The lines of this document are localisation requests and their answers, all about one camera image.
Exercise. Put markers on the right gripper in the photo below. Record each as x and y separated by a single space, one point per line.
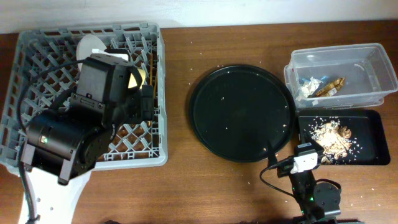
285 167

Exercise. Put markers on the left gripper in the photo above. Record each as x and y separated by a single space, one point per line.
137 113

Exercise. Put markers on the yellow bowl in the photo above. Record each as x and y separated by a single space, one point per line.
137 78

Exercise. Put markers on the food scraps pile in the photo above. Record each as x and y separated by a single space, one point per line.
337 140

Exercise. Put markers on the wooden chopstick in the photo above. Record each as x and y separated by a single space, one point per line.
155 87
151 69

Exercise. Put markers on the gold snack wrapper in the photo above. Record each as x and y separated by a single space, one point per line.
331 88

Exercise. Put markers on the grey round plate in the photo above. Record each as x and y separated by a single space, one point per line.
86 46

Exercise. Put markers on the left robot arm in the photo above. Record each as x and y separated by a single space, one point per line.
67 139

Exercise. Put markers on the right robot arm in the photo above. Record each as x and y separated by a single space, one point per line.
319 200

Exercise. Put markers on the clear plastic waste bin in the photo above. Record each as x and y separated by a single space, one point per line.
367 69

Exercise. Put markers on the grey plastic dishwasher rack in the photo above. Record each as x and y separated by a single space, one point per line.
135 145

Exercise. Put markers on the black rectangular tray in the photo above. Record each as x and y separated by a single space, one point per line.
366 125

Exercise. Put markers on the round black serving tray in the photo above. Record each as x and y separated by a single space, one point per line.
235 110

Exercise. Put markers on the blue wrapper in bin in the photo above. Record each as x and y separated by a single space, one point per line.
323 79

